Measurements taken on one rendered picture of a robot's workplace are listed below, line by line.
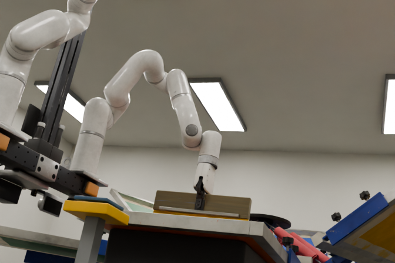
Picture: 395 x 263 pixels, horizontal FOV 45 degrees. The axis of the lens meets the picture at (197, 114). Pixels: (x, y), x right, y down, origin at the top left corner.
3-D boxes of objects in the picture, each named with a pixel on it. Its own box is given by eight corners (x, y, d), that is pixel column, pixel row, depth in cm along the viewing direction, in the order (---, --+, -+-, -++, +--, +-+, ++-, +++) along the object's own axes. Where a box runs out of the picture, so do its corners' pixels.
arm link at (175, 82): (140, 53, 190) (143, 72, 204) (150, 100, 182) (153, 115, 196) (179, 46, 192) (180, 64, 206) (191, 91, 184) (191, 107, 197)
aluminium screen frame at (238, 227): (263, 236, 127) (264, 222, 129) (76, 218, 147) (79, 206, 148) (297, 276, 194) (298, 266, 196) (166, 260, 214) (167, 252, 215)
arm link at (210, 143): (183, 124, 179) (183, 133, 187) (178, 150, 174) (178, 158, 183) (223, 130, 178) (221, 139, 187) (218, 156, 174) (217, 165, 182)
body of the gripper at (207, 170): (202, 167, 182) (197, 195, 178) (194, 157, 173) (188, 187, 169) (221, 168, 180) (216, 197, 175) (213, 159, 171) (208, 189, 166)
